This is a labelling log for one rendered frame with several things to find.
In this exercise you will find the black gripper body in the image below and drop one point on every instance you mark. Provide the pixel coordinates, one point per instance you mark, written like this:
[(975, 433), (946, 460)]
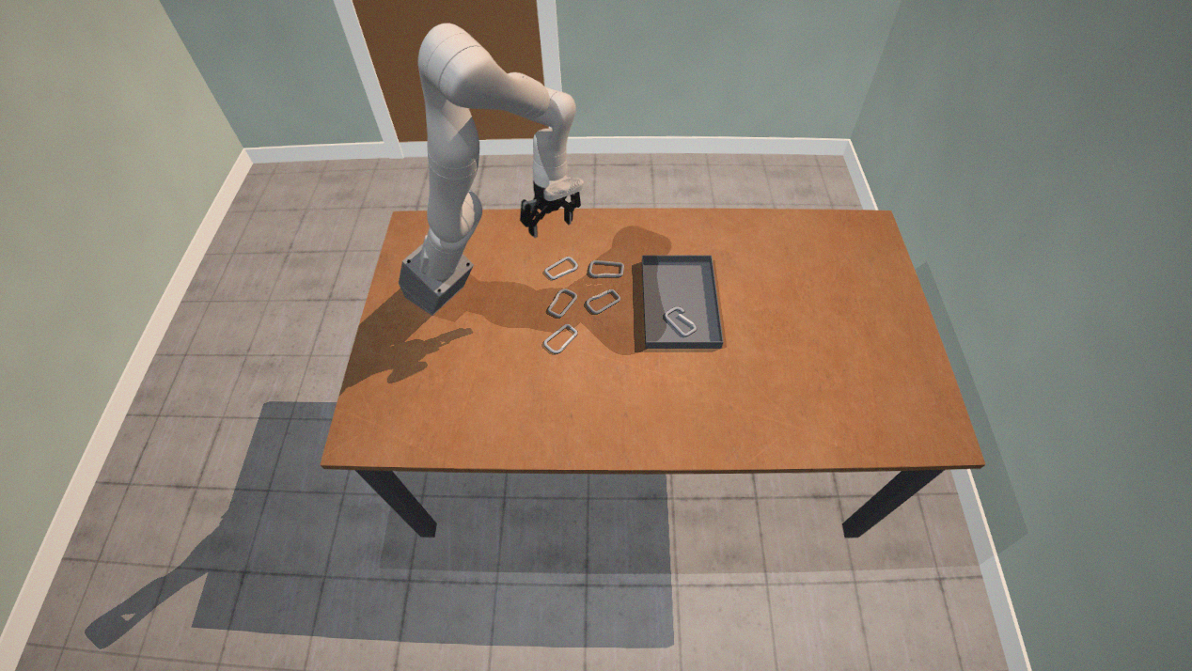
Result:
[(540, 201)]

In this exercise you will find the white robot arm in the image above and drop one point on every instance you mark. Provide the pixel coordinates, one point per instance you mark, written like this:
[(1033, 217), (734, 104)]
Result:
[(455, 68)]

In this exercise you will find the grey carabiner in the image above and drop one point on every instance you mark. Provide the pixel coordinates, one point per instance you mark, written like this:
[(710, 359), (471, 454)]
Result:
[(567, 307), (557, 332), (606, 274), (564, 273), (683, 318), (599, 296)]

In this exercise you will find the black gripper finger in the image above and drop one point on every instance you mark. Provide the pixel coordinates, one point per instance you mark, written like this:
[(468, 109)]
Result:
[(527, 215), (568, 213)]

